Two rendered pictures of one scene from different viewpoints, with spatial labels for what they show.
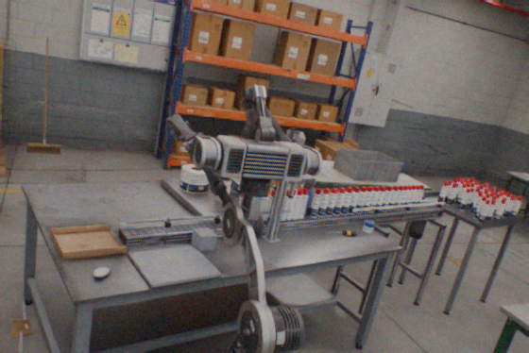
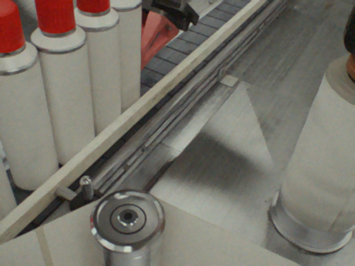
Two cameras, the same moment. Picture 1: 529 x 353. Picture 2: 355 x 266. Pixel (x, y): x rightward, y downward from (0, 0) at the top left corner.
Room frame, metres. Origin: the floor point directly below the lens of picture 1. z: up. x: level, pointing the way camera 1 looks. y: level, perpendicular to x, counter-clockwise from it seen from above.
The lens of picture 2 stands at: (3.00, -0.03, 1.23)
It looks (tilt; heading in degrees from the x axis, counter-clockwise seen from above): 42 degrees down; 155
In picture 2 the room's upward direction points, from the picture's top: 6 degrees clockwise
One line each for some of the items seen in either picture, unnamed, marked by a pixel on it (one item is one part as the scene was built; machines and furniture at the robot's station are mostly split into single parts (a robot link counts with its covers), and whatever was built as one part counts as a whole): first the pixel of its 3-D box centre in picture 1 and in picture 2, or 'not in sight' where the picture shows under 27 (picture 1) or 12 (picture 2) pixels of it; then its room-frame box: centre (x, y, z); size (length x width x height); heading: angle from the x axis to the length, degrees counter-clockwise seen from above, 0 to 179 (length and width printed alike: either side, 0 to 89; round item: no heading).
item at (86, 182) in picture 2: not in sight; (91, 215); (2.75, 0.00, 0.89); 0.03 x 0.03 x 0.12; 38
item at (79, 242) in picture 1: (88, 241); not in sight; (2.04, 0.78, 0.85); 0.30 x 0.26 x 0.04; 128
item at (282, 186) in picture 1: (281, 187); not in sight; (2.56, -0.13, 1.16); 0.04 x 0.04 x 0.67; 38
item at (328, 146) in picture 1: (338, 164); not in sight; (7.05, -1.14, 0.32); 1.20 x 0.83 x 0.64; 25
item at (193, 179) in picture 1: (195, 178); not in sight; (3.03, 0.45, 0.95); 0.20 x 0.20 x 0.14
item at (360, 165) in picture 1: (367, 165); not in sight; (4.76, -1.07, 0.91); 0.60 x 0.40 x 0.22; 120
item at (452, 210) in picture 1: (457, 249); not in sight; (4.02, -1.93, 0.46); 0.73 x 0.62 x 0.93; 128
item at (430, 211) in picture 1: (383, 254); not in sight; (3.52, -1.12, 0.47); 1.17 x 0.38 x 0.94; 128
